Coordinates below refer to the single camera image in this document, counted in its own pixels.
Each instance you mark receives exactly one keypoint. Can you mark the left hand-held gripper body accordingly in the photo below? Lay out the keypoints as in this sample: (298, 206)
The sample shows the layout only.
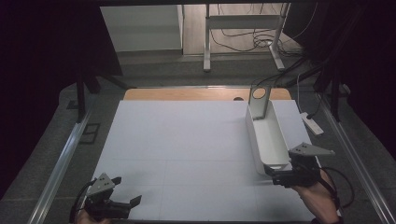
(101, 189)

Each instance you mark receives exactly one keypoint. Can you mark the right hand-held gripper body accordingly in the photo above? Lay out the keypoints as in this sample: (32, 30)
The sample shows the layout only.
(306, 171)

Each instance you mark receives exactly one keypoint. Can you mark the white plastic storage bin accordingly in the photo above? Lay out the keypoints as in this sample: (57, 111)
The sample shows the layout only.
(267, 143)

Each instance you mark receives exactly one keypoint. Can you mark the grey clear phone case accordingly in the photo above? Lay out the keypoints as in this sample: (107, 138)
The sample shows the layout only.
(258, 107)

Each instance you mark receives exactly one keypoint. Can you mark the person's right hand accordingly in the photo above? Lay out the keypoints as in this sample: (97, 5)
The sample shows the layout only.
(317, 199)

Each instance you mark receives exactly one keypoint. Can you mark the person's left hand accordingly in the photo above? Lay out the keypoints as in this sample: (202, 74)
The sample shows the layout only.
(85, 220)

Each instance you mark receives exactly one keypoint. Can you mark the black floor outlet cover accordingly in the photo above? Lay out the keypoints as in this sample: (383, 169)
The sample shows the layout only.
(90, 133)

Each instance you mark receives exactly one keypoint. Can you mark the white table mat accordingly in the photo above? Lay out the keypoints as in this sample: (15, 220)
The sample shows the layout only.
(186, 149)

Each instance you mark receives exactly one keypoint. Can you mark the black metal stand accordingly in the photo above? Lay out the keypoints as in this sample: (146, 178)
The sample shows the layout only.
(81, 96)
(334, 93)

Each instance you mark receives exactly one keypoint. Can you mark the black curtain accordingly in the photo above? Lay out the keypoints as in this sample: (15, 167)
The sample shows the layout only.
(367, 62)
(37, 62)

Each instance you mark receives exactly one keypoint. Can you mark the white cabinet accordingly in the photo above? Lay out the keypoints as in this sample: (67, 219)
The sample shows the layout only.
(143, 28)

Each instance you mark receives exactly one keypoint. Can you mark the aluminium floor rail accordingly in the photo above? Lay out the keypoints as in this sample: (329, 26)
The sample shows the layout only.
(351, 152)
(59, 171)

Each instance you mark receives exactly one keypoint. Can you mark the white metal desk frame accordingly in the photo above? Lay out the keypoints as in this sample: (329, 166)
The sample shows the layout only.
(243, 21)

